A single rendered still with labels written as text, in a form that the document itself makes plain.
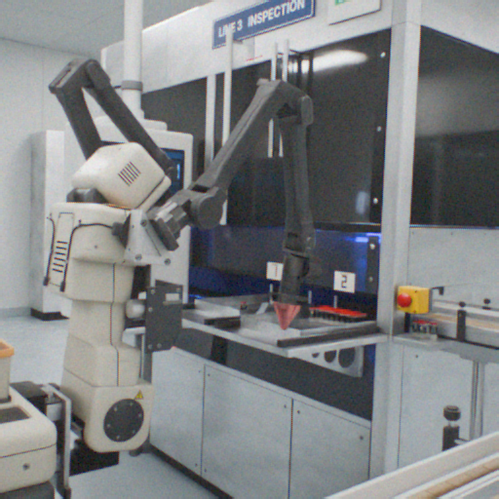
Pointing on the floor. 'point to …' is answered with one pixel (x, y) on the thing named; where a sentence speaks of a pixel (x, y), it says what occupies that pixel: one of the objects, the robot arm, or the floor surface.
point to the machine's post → (395, 232)
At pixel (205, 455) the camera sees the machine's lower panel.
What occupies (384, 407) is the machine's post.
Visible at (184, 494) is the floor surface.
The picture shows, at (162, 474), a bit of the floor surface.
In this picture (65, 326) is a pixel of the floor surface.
